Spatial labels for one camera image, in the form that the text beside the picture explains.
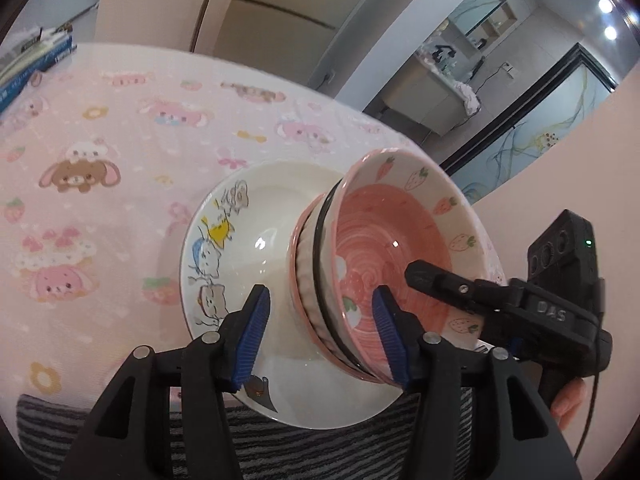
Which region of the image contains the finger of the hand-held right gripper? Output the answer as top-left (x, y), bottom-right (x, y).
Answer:
top-left (404, 259), bottom-right (512, 314)

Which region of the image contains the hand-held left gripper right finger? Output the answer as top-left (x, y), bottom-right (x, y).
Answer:
top-left (371, 285), bottom-right (583, 480)

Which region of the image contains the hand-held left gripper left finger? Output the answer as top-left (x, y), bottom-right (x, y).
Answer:
top-left (57, 284), bottom-right (272, 480)

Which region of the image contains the pink strawberry print bowl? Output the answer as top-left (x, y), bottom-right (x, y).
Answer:
top-left (320, 149), bottom-right (501, 388)
top-left (287, 195), bottom-right (371, 376)

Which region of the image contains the white cartoon print plate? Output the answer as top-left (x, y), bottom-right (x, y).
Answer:
top-left (180, 161), bottom-right (416, 430)

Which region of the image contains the person's right hand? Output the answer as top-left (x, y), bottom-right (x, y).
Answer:
top-left (547, 378), bottom-right (587, 433)

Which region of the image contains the grey striped cloth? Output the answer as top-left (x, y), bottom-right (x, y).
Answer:
top-left (15, 385), bottom-right (476, 480)

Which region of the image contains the black framed glass door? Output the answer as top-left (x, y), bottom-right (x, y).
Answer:
top-left (440, 42), bottom-right (617, 206)

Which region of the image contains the white towel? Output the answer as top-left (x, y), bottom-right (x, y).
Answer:
top-left (452, 80), bottom-right (482, 116)

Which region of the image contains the bathroom vanity cabinet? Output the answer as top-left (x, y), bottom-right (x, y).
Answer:
top-left (362, 57), bottom-right (481, 136)

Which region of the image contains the pink cartoon tablecloth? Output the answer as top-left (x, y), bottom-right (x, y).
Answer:
top-left (0, 42), bottom-right (506, 411)

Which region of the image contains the bathroom mirror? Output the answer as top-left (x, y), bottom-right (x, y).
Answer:
top-left (447, 0), bottom-right (506, 36)

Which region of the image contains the stack of books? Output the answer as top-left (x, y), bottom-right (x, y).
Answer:
top-left (0, 25), bottom-right (78, 113)

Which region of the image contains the black cable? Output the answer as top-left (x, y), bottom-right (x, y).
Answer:
top-left (572, 277), bottom-right (608, 461)

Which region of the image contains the wooden wall shelf cabinet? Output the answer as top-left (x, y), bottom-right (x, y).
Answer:
top-left (487, 2), bottom-right (519, 36)

